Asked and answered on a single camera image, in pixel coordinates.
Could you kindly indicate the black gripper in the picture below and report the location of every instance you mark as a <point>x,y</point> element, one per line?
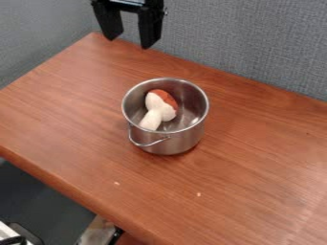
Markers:
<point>150,18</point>

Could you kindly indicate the white and black floor object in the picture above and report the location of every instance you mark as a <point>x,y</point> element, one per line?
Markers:
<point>14,234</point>

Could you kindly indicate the white toy mushroom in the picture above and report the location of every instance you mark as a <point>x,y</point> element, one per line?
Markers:
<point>162,109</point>

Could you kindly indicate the table leg bracket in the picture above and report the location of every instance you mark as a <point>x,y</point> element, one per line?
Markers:
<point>101,233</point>

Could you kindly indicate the stainless steel pot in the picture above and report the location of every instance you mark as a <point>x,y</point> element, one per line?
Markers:
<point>176,136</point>

